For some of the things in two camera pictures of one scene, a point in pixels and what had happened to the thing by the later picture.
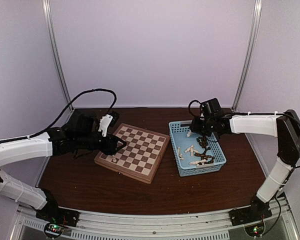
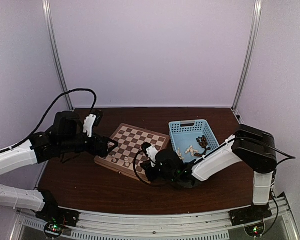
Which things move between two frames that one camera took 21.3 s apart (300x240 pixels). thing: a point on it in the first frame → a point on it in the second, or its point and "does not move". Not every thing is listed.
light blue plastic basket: x=195 y=154 does not move
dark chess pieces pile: x=203 y=142 does not move
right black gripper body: x=206 y=128 → x=168 y=176
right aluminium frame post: x=251 y=53 does not move
